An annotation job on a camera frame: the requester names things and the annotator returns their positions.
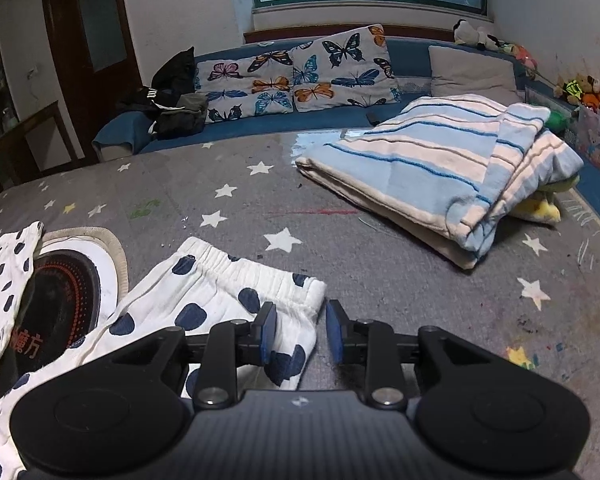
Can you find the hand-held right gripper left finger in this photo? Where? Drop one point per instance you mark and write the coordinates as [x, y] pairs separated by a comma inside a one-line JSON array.
[[268, 332]]

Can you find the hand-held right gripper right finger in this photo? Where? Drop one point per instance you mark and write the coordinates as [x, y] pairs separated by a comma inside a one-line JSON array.
[[335, 332]]

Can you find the white polka dot pants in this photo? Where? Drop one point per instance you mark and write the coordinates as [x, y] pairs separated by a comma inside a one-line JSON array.
[[180, 290]]

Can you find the white polka dot shirt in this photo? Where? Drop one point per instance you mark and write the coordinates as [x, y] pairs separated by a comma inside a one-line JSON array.
[[5, 270]]

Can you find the black clothes with white stripes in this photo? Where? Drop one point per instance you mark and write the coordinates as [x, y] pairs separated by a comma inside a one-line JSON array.
[[172, 122]]

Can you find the grey star print tablecloth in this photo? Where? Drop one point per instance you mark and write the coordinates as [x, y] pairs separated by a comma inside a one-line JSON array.
[[380, 280]]

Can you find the striped folded blanket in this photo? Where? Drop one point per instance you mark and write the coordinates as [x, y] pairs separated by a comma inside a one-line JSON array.
[[405, 160]]

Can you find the round black induction cooktop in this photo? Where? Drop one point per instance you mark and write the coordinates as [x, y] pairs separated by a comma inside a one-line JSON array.
[[55, 300]]

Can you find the yellow cloth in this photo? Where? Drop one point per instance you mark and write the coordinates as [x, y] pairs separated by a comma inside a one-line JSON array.
[[540, 210]]

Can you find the olive cloth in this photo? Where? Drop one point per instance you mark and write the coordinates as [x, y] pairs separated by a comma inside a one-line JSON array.
[[192, 102]]

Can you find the blue sofa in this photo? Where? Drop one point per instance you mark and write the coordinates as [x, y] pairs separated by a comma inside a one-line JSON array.
[[125, 135]]

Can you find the butterfly print pillow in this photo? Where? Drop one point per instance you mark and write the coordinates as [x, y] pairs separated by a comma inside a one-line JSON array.
[[345, 70], [245, 85]]

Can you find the grey pillow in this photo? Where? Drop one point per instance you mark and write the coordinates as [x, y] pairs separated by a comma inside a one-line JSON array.
[[470, 75]]

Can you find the wooden chair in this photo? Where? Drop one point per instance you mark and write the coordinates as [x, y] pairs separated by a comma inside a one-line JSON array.
[[35, 140]]

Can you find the green toy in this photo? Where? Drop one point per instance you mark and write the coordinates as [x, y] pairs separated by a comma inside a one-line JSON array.
[[559, 121]]

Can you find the dark wooden door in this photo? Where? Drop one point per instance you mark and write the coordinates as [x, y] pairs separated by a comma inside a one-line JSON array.
[[95, 60]]

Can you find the clear plastic box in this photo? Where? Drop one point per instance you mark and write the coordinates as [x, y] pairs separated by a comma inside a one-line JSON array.
[[597, 140]]

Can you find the panda plush toy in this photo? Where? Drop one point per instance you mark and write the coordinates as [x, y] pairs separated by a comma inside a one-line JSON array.
[[467, 34]]

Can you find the pink plush toys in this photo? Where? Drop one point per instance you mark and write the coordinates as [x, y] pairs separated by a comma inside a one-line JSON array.
[[520, 55]]

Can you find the green and orange plush toys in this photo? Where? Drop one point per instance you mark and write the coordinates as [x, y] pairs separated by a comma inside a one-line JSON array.
[[580, 90]]

